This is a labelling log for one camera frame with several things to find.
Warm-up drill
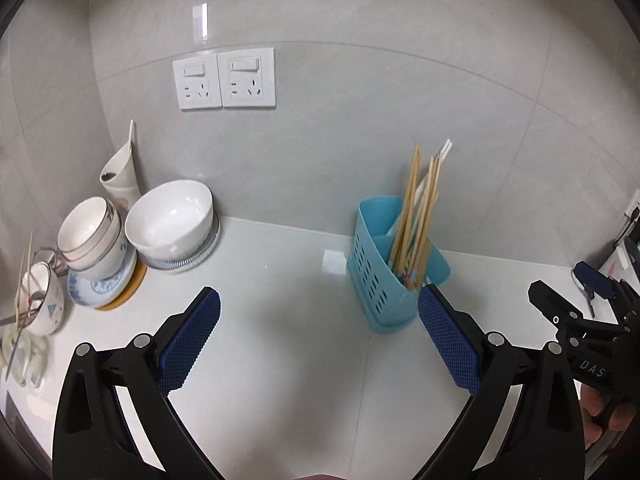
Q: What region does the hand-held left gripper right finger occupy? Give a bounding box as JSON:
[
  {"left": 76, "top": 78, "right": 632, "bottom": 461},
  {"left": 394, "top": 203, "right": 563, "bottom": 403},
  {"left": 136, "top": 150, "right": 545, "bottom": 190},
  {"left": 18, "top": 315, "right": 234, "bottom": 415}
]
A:
[{"left": 415, "top": 283, "right": 587, "bottom": 480}]

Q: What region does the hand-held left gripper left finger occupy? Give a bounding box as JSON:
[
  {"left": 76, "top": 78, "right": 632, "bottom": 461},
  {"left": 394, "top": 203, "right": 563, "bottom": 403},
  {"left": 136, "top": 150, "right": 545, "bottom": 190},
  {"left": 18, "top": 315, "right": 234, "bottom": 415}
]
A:
[{"left": 52, "top": 286, "right": 226, "bottom": 480}]

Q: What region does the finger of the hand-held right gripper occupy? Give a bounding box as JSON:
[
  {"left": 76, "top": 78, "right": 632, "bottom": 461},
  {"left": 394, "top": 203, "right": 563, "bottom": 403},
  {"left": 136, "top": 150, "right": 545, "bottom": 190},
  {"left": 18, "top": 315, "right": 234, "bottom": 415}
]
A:
[
  {"left": 527, "top": 280, "right": 588, "bottom": 346},
  {"left": 572, "top": 260, "right": 640, "bottom": 317}
]

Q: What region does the blue plastic utensil holder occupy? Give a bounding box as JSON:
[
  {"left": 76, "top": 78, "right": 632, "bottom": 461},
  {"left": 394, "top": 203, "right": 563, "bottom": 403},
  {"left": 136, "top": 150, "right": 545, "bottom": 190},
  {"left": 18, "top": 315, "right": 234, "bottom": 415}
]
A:
[{"left": 346, "top": 196, "right": 451, "bottom": 334}]

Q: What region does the bundle of wooden chopsticks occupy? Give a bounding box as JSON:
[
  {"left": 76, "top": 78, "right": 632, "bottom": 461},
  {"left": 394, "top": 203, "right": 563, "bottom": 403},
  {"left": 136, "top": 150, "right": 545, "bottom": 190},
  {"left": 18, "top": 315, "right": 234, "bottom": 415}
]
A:
[{"left": 389, "top": 141, "right": 442, "bottom": 292}]

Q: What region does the person's right hand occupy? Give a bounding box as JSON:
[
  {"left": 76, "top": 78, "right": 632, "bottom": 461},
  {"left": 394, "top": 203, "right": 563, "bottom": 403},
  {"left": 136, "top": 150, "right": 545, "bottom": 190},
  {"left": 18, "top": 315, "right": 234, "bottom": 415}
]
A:
[{"left": 581, "top": 385, "right": 632, "bottom": 455}]

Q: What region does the white ribbed plate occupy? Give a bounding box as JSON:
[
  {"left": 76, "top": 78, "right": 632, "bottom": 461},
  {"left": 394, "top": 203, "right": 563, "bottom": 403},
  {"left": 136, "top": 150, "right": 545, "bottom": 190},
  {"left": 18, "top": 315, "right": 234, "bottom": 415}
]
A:
[{"left": 137, "top": 214, "right": 221, "bottom": 272}]

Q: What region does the large white bowl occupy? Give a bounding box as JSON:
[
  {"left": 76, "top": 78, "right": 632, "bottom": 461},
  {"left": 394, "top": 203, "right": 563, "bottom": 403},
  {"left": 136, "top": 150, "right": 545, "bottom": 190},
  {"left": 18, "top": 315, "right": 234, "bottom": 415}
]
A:
[{"left": 124, "top": 179, "right": 215, "bottom": 260}]

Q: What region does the white cup triangle print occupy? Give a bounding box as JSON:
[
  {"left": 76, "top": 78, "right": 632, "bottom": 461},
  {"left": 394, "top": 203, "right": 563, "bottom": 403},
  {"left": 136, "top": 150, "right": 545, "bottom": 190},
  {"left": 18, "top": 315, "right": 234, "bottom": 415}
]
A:
[{"left": 19, "top": 261, "right": 67, "bottom": 337}]

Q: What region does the clear glass item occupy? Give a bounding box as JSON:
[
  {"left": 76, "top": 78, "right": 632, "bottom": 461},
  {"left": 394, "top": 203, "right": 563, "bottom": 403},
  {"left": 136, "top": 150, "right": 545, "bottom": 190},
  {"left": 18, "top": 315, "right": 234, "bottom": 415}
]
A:
[{"left": 0, "top": 329, "right": 49, "bottom": 387}]

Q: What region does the white slanted cup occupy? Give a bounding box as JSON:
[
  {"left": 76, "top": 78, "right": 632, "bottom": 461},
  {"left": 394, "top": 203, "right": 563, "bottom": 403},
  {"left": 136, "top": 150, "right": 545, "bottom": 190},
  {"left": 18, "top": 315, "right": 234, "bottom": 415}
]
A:
[{"left": 99, "top": 141, "right": 141, "bottom": 207}]

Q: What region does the thin wooden stick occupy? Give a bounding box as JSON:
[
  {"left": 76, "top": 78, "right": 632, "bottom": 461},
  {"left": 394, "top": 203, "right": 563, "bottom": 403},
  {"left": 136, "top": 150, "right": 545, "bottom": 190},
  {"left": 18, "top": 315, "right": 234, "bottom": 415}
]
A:
[{"left": 14, "top": 231, "right": 35, "bottom": 333}]

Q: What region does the white plastic stick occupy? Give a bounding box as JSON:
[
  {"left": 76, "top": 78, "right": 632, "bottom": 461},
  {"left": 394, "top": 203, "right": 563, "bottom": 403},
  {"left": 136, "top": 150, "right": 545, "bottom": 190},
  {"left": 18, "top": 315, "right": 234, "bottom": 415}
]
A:
[{"left": 387, "top": 139, "right": 455, "bottom": 237}]

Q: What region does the white wall socket with plug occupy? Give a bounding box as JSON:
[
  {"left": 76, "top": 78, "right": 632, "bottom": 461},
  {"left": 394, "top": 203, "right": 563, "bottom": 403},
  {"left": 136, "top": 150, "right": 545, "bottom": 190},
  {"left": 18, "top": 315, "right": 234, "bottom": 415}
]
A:
[{"left": 616, "top": 199, "right": 640, "bottom": 243}]

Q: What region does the white wall socket with switch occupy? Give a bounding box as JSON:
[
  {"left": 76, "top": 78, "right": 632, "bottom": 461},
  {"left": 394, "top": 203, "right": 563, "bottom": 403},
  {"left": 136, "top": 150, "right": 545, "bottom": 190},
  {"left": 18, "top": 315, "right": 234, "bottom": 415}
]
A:
[
  {"left": 217, "top": 47, "right": 277, "bottom": 110},
  {"left": 172, "top": 54, "right": 224, "bottom": 111}
]

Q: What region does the clear wall strip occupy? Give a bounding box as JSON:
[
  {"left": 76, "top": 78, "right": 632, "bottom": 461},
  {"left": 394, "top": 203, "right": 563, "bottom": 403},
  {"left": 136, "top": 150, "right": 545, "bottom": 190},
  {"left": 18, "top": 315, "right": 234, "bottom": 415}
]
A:
[{"left": 192, "top": 3, "right": 210, "bottom": 44}]

